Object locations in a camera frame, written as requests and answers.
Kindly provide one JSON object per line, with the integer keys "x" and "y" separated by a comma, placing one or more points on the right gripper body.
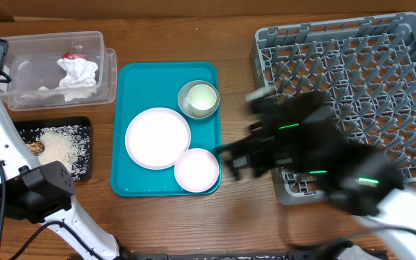
{"x": 255, "y": 151}

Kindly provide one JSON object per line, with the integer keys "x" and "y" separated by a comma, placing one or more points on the small white plate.
{"x": 196, "y": 170}

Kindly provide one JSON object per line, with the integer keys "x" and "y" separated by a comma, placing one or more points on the large white plate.
{"x": 157, "y": 137}

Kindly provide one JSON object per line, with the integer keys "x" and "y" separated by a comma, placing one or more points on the white napkin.
{"x": 70, "y": 78}

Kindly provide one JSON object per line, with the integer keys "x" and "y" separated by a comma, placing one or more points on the rice leftovers pile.
{"x": 69, "y": 145}

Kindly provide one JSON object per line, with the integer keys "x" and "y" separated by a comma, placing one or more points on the red snack wrapper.
{"x": 71, "y": 56}

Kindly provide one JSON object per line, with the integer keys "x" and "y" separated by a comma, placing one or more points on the brown food scrap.
{"x": 36, "y": 147}

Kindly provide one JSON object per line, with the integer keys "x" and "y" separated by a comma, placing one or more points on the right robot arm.
{"x": 300, "y": 136}

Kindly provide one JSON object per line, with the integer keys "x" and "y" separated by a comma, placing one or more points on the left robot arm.
{"x": 45, "y": 194}

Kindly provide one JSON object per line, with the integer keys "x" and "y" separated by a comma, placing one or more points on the grey dishwasher rack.
{"x": 365, "y": 66}

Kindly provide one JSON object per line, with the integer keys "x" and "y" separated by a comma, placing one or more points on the white paper cup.
{"x": 202, "y": 100}

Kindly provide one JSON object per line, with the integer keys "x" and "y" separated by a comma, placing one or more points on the grey metal bowl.
{"x": 183, "y": 102}

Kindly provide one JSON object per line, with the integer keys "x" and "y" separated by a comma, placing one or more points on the black plastic tray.
{"x": 81, "y": 120}

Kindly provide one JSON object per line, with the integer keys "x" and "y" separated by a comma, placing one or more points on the clear plastic storage bin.
{"x": 44, "y": 47}

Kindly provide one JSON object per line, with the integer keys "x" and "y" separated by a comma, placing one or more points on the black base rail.
{"x": 292, "y": 255}

